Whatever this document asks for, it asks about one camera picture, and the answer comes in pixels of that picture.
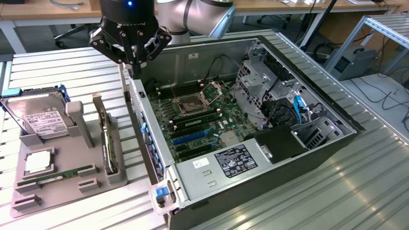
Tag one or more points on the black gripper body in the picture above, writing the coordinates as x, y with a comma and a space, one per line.
128, 16

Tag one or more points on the graphics card with black fan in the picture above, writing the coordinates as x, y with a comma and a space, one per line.
108, 143

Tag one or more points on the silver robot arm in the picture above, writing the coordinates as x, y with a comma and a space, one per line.
197, 16

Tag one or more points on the black office chair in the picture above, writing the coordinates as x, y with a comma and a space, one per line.
274, 18
73, 33

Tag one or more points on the thin locking lever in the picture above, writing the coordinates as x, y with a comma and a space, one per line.
174, 94

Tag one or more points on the wooden desk with white legs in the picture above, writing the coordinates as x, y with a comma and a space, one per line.
32, 12
274, 7

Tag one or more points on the metal socket cover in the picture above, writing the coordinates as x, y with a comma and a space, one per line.
212, 93

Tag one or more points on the CPU socket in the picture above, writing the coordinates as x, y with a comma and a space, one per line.
190, 105

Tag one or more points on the grey metal drive cage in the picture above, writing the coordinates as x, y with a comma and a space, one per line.
256, 81

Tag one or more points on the green RAM stick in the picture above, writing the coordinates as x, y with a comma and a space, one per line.
76, 172
197, 119

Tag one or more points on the blue disk carrier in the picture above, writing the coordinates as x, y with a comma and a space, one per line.
11, 92

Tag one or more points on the silver hard disk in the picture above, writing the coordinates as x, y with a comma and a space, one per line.
41, 115

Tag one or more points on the green motherboard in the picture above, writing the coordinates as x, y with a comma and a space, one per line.
229, 112

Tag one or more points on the long black expansion slot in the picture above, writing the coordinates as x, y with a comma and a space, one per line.
194, 155
188, 133
192, 148

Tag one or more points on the blue expansion slot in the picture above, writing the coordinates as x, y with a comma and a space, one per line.
189, 139

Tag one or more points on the silver chipset heatsink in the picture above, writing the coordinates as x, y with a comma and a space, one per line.
229, 139

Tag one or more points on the grey parts rack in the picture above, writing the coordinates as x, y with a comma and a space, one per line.
64, 155

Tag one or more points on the black slanted pole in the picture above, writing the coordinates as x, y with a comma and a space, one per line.
318, 21

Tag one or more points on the silver CPU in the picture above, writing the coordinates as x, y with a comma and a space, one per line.
37, 162

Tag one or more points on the black plastic shroud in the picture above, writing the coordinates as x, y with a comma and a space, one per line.
281, 146

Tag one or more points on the grey power supply unit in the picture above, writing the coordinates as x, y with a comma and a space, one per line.
204, 184

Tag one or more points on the blue case latch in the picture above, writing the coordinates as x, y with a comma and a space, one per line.
160, 192

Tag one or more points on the grey perforated disk bay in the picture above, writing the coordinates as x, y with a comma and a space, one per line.
316, 136

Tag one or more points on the open dark PC case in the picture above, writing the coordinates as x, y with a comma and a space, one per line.
288, 189

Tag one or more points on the aluminium frame table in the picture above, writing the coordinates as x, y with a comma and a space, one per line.
388, 25

